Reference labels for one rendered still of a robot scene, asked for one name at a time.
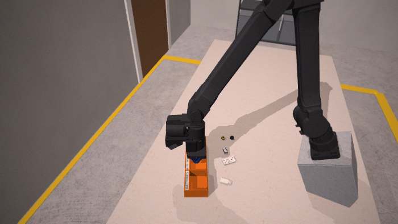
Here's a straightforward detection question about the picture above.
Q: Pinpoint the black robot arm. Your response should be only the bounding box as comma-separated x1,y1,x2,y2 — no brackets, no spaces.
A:
165,0,340,160

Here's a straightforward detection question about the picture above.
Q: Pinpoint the white domino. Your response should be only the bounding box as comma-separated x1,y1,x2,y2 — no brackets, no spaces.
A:
222,157,236,165

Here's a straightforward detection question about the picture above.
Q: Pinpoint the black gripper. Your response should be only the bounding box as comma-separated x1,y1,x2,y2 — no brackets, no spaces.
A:
187,136,206,164

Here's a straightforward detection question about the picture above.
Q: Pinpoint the orange rack of bins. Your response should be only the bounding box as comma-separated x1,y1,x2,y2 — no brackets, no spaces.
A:
184,149,209,197

